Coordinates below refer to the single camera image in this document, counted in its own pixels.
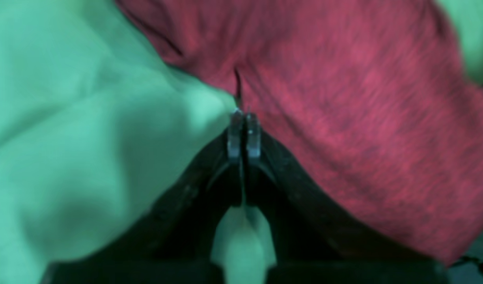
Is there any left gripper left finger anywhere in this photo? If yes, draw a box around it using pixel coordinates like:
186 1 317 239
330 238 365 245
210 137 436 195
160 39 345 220
41 110 244 284

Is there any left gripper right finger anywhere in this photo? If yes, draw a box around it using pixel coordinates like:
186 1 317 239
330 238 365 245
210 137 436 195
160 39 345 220
244 113 449 284

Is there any red long-sleeve T-shirt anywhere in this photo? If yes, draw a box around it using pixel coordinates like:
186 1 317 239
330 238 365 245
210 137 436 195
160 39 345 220
117 0 483 265

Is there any green table cloth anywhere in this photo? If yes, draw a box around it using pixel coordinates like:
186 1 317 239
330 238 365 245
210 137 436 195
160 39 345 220
0 0 483 284

